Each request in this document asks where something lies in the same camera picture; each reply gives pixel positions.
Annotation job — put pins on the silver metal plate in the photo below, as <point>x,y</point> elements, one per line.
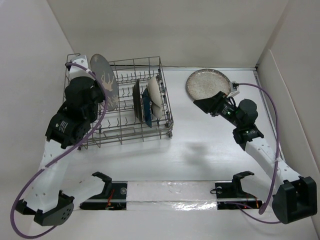
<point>137,101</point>

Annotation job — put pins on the cream divided plate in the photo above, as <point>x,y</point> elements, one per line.
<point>155,97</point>

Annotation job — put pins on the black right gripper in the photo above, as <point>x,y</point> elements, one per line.
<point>213,104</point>

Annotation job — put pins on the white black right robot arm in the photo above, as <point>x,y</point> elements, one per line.
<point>291,196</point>

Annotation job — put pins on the grey tree pattern plate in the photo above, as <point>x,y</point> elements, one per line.
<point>103,71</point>

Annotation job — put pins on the grey wire dish rack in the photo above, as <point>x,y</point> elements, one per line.
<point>121,125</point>

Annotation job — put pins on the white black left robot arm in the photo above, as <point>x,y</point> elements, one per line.
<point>46,201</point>

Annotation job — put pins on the speckled beige round plate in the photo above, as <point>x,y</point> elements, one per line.
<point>205,83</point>

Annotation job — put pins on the silver metal rail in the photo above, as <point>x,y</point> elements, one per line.
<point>212,198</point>

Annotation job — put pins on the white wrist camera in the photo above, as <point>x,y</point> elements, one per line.
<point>234,89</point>
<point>74,71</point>

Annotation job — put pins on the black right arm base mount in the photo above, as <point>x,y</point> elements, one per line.
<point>230,195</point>

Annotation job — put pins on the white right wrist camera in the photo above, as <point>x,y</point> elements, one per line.
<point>234,89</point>

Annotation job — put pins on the blue shell shaped dish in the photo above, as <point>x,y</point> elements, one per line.
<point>147,108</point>

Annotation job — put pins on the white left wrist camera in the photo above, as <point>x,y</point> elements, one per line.
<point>74,71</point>

